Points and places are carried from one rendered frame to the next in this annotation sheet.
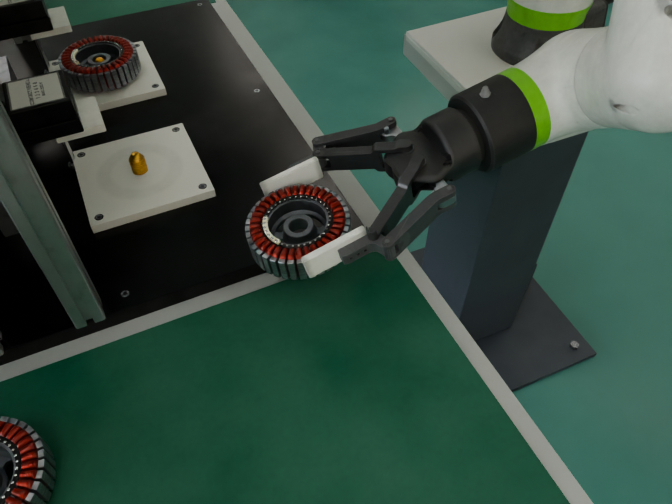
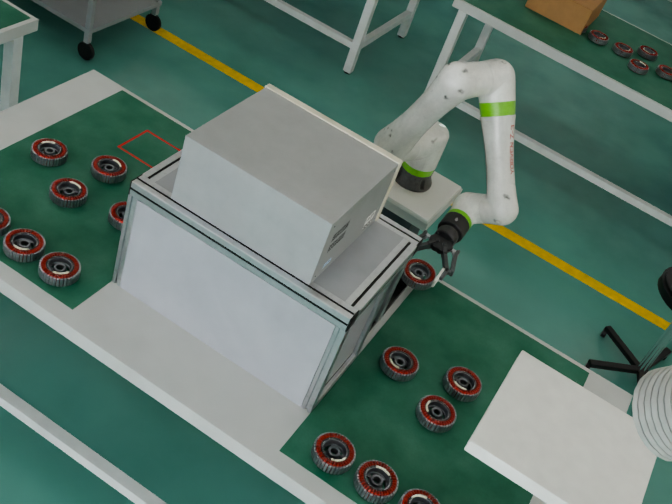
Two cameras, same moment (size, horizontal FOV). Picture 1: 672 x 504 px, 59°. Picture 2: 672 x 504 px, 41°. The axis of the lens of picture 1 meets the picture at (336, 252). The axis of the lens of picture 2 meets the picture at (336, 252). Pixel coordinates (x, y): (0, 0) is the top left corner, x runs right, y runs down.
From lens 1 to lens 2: 2.47 m
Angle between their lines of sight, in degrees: 36
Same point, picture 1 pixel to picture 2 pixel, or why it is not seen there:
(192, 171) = not seen: hidden behind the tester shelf
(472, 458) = (489, 324)
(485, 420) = (486, 315)
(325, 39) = not seen: hidden behind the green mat
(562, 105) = (474, 219)
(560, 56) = (470, 204)
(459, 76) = (397, 200)
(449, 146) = (453, 238)
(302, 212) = (413, 268)
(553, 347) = not seen: hidden behind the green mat
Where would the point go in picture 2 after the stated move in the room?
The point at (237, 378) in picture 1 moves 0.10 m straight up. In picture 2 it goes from (424, 323) to (435, 301)
